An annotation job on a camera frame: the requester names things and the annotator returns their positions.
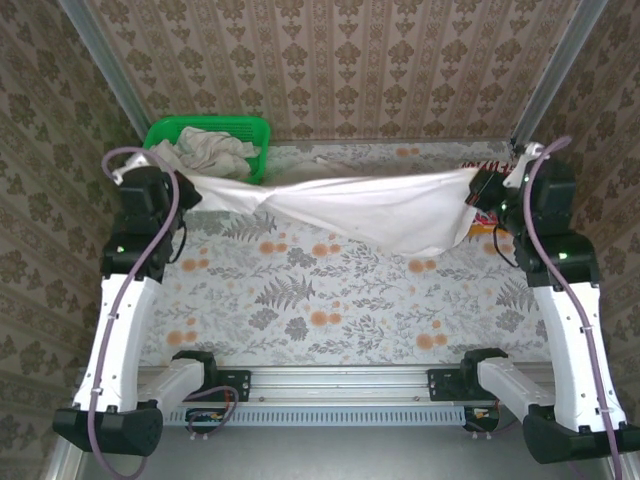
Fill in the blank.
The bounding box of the plain white t-shirt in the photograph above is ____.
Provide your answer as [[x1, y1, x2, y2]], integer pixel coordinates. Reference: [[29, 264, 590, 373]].
[[187, 164, 481, 259]]

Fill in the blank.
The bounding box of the crumpled white t-shirts pile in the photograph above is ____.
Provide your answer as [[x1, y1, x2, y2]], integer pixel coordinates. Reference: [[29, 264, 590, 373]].
[[149, 126, 261, 179]]

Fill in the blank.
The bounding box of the folded red print t-shirt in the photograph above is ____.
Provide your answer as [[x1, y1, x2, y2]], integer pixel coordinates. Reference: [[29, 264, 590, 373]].
[[457, 159, 516, 226]]

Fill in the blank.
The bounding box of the green plastic basket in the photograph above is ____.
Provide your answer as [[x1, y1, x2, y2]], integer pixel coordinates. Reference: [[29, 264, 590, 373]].
[[143, 115, 272, 185]]

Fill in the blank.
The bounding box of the floral patterned table cover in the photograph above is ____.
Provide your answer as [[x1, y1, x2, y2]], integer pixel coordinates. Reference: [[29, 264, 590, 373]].
[[139, 139, 551, 366]]

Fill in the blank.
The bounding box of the thin black left gripper cable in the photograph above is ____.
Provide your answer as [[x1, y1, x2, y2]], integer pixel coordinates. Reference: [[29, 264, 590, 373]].
[[167, 224, 189, 264]]

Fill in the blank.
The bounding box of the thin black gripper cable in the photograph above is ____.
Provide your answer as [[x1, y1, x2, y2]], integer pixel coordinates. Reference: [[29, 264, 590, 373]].
[[167, 224, 189, 264], [492, 224, 521, 269]]

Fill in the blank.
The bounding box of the thin black right gripper cable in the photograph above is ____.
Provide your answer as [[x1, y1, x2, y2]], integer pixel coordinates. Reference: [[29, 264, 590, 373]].
[[492, 224, 521, 269]]

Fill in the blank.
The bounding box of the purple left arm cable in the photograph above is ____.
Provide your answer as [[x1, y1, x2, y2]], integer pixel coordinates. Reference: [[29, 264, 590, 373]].
[[87, 146, 239, 476]]

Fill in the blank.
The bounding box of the aluminium frame post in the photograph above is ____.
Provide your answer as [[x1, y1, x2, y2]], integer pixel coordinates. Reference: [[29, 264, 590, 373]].
[[509, 0, 609, 146], [57, 0, 151, 141]]

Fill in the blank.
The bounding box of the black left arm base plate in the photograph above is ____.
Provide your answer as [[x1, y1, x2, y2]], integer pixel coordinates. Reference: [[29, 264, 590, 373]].
[[214, 368, 251, 404]]

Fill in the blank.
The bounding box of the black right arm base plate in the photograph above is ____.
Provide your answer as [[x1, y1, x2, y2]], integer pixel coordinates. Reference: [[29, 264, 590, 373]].
[[427, 368, 464, 404]]

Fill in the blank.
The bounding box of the small wired connector board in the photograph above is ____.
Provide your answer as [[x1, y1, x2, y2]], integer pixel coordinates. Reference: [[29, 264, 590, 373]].
[[464, 405, 501, 431], [187, 407, 224, 434]]

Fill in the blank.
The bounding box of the aluminium mounting rail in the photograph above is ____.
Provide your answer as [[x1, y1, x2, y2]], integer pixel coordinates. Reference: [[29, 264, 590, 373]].
[[137, 364, 556, 406]]

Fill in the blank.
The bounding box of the grey slotted cable duct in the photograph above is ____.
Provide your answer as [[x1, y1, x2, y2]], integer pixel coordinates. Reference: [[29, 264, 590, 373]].
[[164, 404, 469, 427]]

